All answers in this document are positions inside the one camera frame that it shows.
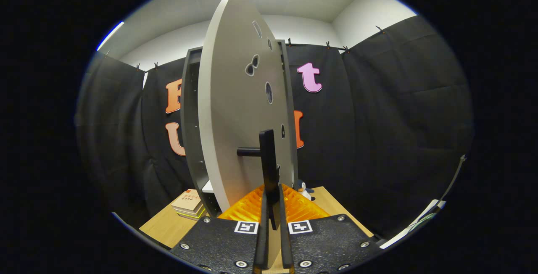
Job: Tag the penguin plush toy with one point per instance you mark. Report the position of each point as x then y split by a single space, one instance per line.
303 189

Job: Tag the row of black clips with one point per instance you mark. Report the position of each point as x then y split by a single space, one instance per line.
289 42

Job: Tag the yellow edged book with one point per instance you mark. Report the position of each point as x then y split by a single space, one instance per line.
194 215

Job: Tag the black backdrop cloth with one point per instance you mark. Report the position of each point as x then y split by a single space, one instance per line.
378 118

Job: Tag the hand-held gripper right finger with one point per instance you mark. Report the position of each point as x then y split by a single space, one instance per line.
286 244

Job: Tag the beige shoe cabinet door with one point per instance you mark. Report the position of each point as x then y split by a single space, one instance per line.
231 97

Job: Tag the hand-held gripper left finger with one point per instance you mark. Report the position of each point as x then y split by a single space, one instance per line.
261 244

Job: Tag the dark grey shoe cabinet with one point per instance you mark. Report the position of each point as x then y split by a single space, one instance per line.
191 118

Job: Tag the beige cover book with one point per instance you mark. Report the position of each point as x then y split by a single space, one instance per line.
188 200

